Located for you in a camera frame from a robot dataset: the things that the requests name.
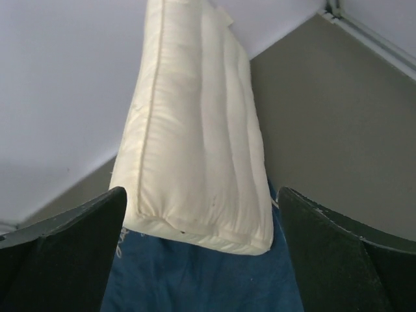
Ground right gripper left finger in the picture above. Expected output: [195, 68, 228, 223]
[1, 187, 127, 311]

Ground dark blue embroidered pillowcase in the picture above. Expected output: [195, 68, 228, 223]
[101, 190, 304, 311]

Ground right aluminium frame post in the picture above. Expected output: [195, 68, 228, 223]
[320, 0, 415, 80]

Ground cream pillow with bear print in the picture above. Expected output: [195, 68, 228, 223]
[110, 1, 274, 255]

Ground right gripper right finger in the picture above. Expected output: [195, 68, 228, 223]
[278, 187, 415, 311]

